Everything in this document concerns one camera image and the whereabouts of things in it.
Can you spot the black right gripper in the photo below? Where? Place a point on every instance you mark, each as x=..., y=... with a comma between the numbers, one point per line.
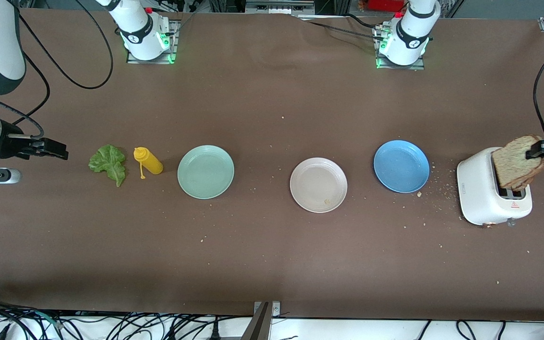
x=10, y=145

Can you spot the brown bread slice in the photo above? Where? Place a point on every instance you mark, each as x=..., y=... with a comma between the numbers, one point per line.
x=513, y=163

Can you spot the green lettuce leaf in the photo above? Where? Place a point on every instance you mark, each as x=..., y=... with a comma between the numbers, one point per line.
x=109, y=160

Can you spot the yellow mustard squeeze bottle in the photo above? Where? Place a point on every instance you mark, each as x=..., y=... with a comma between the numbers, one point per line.
x=151, y=163

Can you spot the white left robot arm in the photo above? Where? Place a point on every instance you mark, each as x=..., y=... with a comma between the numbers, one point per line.
x=411, y=33

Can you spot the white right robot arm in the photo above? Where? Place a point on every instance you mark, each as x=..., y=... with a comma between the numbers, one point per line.
x=137, y=28

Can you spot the blue plate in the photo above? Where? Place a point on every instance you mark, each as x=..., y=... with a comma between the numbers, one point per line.
x=402, y=165

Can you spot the mint green plate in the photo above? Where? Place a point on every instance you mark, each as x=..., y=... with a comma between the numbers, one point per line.
x=206, y=172

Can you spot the beige plate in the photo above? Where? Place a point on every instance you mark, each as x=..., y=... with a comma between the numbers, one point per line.
x=317, y=184

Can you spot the white toaster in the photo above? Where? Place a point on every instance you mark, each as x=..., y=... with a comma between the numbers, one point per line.
x=475, y=189

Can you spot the red box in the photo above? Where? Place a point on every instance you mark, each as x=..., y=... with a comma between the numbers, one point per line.
x=385, y=4

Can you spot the dark grey pole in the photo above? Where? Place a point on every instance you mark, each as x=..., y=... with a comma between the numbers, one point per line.
x=259, y=326

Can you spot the silver metal frame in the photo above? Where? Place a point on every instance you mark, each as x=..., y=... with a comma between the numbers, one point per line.
x=279, y=5

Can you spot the silver mounting bracket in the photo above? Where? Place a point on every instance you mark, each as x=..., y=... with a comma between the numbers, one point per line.
x=276, y=309

